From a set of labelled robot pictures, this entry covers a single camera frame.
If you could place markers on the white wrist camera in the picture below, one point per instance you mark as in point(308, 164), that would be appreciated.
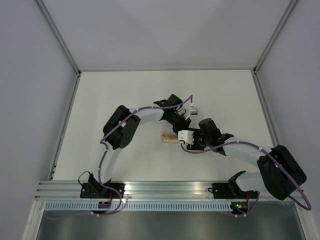
point(192, 111)
point(186, 137)

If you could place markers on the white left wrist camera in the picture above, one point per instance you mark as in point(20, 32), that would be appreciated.
point(192, 111)

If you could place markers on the aluminium frame rail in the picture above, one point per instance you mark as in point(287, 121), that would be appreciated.
point(134, 191)
point(168, 69)

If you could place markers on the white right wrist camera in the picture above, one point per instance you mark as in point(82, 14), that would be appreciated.
point(186, 137)

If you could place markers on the peach cloth napkin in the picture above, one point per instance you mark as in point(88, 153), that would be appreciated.
point(169, 138)

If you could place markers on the white slotted cable duct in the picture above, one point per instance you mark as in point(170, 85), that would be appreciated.
point(157, 206)

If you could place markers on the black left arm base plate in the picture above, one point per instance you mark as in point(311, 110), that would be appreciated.
point(89, 192)

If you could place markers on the back aluminium frame rail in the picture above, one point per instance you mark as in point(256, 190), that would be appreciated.
point(168, 69)

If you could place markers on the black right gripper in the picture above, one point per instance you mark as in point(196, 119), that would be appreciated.
point(197, 147)

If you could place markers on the aluminium front frame rail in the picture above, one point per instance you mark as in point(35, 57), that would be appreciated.
point(134, 191)

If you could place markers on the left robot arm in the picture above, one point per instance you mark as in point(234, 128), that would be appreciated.
point(120, 129)

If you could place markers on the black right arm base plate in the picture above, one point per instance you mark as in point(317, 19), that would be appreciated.
point(224, 190)

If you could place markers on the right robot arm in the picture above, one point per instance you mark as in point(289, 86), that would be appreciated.
point(278, 171)

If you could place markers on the left aluminium corner post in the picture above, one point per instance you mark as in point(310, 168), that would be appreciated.
point(44, 11)

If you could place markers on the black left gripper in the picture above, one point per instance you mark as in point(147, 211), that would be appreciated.
point(184, 124)

